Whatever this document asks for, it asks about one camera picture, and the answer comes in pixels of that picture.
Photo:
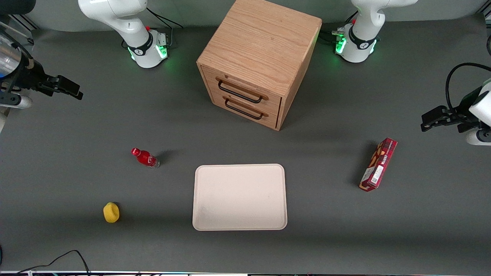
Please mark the oak wooden drawer cabinet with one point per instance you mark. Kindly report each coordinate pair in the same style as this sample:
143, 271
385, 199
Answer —
264, 42

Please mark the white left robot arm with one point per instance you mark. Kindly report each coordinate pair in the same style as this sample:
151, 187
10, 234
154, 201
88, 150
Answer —
362, 34

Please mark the beige rectangular tray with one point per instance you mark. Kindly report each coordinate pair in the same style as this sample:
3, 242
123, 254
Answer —
239, 197

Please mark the yellow lemon toy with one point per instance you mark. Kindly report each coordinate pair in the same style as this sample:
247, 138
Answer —
111, 212

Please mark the oak drawer front panel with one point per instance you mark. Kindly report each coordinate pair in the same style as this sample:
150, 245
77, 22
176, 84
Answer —
251, 115

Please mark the beige fabric object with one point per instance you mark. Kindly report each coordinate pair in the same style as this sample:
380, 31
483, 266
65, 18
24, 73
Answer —
2, 120

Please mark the red biscuit box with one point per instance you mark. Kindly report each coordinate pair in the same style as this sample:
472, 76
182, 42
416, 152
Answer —
378, 165

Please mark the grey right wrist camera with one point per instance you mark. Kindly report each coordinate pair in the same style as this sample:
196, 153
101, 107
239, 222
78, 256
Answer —
21, 102

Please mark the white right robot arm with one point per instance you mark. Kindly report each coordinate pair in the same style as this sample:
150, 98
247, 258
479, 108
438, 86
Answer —
126, 27

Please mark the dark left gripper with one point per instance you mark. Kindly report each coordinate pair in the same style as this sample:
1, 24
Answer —
461, 110

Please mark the red plastic bottle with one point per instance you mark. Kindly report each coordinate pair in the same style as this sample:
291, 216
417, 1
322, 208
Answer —
145, 157

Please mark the oak drawer with worn base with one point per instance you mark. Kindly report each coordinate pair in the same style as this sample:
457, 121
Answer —
245, 82

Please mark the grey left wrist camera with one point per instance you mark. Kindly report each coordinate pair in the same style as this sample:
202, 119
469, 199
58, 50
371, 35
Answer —
479, 137

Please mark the aluminium frame rail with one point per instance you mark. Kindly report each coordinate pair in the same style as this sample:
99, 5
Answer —
486, 14
23, 23

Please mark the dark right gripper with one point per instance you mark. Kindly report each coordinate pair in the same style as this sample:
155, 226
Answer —
30, 78

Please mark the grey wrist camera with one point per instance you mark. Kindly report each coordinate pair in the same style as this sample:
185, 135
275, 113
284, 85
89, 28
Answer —
479, 137
21, 102

